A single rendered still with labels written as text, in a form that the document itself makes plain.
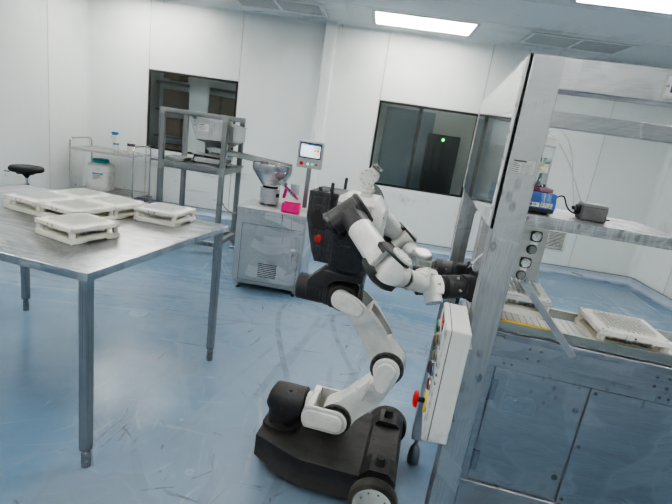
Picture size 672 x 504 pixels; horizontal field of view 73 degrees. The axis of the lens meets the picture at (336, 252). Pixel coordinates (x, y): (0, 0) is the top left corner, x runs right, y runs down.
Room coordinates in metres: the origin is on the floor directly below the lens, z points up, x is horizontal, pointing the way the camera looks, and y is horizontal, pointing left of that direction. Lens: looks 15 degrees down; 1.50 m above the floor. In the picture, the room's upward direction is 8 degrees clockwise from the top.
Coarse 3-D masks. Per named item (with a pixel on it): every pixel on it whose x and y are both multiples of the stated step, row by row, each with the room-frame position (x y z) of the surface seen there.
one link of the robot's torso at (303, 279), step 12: (300, 276) 1.83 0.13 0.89; (312, 276) 1.79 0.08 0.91; (324, 276) 1.78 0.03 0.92; (336, 276) 1.77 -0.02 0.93; (348, 276) 1.76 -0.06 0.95; (360, 276) 1.77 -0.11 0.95; (300, 288) 1.80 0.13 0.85; (312, 288) 1.79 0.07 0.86; (324, 288) 1.79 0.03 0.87; (360, 288) 1.78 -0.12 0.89; (312, 300) 1.81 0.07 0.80; (324, 300) 1.79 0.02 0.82; (360, 300) 1.79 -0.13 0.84
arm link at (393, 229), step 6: (390, 216) 2.05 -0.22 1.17; (390, 222) 2.05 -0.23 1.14; (396, 222) 2.07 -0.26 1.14; (390, 228) 2.06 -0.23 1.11; (396, 228) 2.07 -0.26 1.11; (402, 228) 2.09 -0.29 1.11; (408, 228) 2.10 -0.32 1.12; (384, 234) 2.11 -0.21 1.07; (390, 234) 2.07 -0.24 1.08; (396, 234) 2.07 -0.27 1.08; (390, 240) 2.09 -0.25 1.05; (414, 240) 2.08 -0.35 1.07
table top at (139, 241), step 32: (0, 192) 2.60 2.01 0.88; (0, 224) 1.98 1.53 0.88; (32, 224) 2.05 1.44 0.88; (128, 224) 2.31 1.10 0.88; (192, 224) 2.52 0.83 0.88; (0, 256) 1.63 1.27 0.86; (32, 256) 1.64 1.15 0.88; (64, 256) 1.69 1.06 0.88; (96, 256) 1.74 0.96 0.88; (128, 256) 1.80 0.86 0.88
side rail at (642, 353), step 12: (504, 324) 1.57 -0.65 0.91; (516, 324) 1.57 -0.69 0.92; (540, 336) 1.55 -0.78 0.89; (552, 336) 1.54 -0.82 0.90; (564, 336) 1.54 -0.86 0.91; (576, 336) 1.53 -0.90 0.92; (600, 348) 1.51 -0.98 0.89; (612, 348) 1.51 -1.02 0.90; (624, 348) 1.50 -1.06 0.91; (636, 348) 1.50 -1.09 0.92; (660, 360) 1.48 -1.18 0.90
